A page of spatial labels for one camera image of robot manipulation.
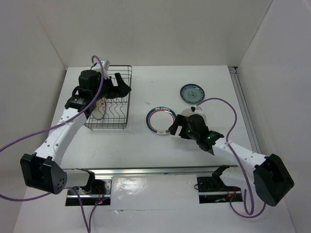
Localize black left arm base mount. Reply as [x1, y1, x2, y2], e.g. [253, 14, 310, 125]
[65, 177, 112, 206]

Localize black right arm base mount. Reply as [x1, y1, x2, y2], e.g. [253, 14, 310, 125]
[193, 177, 242, 204]

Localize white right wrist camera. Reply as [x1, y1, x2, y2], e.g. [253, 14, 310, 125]
[190, 106, 202, 113]

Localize small blue patterned plate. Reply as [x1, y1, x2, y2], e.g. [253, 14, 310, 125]
[180, 83, 205, 104]

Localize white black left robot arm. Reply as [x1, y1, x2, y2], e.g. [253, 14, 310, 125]
[20, 69, 131, 194]

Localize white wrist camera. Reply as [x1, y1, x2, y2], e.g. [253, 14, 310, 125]
[190, 106, 202, 113]
[91, 59, 110, 72]

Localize clear round plate stand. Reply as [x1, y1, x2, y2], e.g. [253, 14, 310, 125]
[180, 108, 207, 123]

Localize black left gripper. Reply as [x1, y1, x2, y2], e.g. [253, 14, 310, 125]
[92, 73, 131, 101]

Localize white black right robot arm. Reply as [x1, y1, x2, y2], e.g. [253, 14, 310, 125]
[169, 114, 294, 206]

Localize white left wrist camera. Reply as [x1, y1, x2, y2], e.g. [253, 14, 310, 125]
[91, 59, 110, 72]

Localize white plate green red rings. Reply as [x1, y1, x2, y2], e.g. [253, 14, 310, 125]
[146, 105, 179, 136]

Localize aluminium front rail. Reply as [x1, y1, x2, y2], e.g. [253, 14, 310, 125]
[92, 166, 219, 176]

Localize grey wire dish rack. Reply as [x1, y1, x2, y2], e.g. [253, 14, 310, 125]
[85, 65, 132, 131]

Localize white plate orange sunburst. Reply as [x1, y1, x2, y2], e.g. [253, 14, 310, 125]
[91, 98, 106, 120]

